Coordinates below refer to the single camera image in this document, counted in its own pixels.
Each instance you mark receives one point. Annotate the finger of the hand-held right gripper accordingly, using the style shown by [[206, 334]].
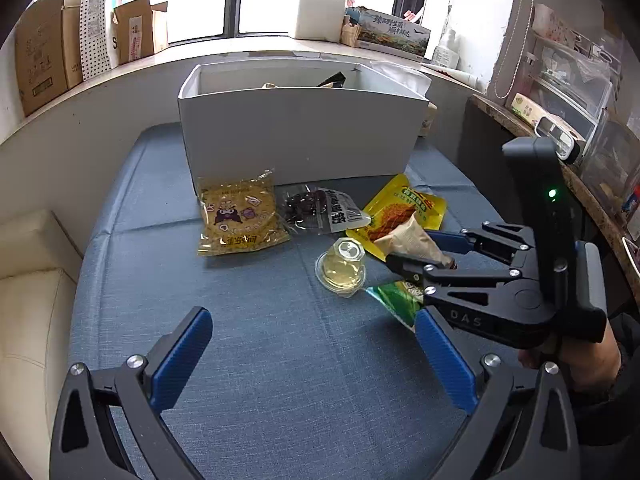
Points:
[[450, 241], [407, 266]]

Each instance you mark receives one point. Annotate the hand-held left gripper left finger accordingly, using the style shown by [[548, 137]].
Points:
[[182, 355]]

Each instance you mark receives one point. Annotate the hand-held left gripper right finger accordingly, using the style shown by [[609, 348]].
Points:
[[445, 355]]

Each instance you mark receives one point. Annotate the beige brown snack packet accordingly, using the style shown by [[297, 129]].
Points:
[[410, 237]]

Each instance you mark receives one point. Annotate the white cardboard box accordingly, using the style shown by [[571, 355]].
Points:
[[300, 135]]

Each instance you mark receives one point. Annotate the black yellow chip bag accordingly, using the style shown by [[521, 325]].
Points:
[[332, 80]]

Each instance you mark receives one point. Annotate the person's right forearm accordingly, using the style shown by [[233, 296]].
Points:
[[615, 410]]

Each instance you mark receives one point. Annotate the clear packet of dark snacks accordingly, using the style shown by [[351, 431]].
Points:
[[305, 207]]

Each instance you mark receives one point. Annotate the person's right hand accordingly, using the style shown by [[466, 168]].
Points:
[[590, 365]]

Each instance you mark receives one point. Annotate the large green seaweed packet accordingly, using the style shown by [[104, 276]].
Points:
[[397, 302]]

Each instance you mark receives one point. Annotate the yellow packet with green label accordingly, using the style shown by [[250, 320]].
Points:
[[400, 205]]

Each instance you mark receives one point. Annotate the clear jelly cup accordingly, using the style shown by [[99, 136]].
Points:
[[342, 270]]

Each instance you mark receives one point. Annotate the blue table cloth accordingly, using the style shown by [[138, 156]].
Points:
[[275, 360]]

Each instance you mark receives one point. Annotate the wooden side shelf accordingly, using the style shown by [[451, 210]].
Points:
[[590, 200]]

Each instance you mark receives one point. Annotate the yellow cartoon print snack packet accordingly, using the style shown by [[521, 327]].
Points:
[[235, 220]]

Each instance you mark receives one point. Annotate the white desk clock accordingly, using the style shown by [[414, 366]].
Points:
[[555, 135]]

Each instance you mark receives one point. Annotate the cream green carton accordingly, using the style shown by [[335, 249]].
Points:
[[522, 107]]

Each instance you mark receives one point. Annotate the clear acrylic box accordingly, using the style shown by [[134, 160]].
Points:
[[612, 165]]

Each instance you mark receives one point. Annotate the cream leather sofa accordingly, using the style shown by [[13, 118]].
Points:
[[30, 320]]

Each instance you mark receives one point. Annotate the white tube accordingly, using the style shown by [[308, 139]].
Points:
[[455, 75]]

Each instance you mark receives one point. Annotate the tissue box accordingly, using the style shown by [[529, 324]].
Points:
[[400, 77]]

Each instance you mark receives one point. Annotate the white pump bottle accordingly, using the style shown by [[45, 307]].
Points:
[[446, 52]]

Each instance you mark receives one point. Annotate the clear acrylic drawer organizer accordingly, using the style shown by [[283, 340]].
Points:
[[570, 75]]

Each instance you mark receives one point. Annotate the long landscape print box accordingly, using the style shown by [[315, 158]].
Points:
[[392, 35]]

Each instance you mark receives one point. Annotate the small wooden holder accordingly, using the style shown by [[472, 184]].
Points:
[[350, 32]]

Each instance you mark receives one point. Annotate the white square box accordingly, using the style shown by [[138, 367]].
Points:
[[320, 17]]

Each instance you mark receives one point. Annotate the small brown cardboard box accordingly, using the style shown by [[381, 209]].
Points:
[[137, 32]]

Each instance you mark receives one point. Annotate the large brown cardboard box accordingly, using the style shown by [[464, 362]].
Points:
[[42, 55]]

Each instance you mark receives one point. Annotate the polka dot paper bag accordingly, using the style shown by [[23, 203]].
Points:
[[95, 25]]

